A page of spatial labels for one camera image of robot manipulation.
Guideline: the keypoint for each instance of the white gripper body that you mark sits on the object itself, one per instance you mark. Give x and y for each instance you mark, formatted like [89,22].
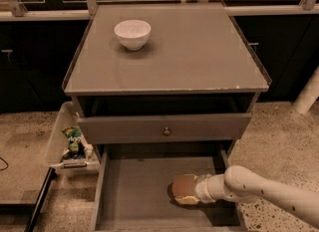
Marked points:
[203,188]

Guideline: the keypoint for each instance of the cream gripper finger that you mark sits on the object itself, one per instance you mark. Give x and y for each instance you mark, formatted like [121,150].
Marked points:
[186,200]
[183,185]

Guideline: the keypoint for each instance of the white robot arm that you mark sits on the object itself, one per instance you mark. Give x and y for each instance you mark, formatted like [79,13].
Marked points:
[239,184]

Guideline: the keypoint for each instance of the open lower grey drawer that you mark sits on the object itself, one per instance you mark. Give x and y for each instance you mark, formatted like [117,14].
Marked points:
[134,189]

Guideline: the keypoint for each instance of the upper grey drawer with knob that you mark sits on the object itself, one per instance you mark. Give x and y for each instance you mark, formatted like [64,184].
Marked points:
[138,129]

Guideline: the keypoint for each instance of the grey wooden drawer cabinet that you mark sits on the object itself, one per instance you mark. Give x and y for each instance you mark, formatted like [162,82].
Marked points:
[196,62]

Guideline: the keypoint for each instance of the green snack bag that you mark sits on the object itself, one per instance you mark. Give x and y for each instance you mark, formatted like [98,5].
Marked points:
[75,149]

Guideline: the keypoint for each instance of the clear plastic storage bin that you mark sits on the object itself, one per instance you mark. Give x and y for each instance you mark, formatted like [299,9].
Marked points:
[57,146]

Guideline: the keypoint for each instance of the white table leg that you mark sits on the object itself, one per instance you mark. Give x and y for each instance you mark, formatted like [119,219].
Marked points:
[308,95]

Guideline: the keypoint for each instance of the white ceramic bowl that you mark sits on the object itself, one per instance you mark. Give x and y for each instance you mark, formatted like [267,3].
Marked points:
[133,34]

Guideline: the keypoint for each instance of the metal railing frame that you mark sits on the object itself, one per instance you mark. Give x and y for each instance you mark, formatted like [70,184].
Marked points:
[50,10]

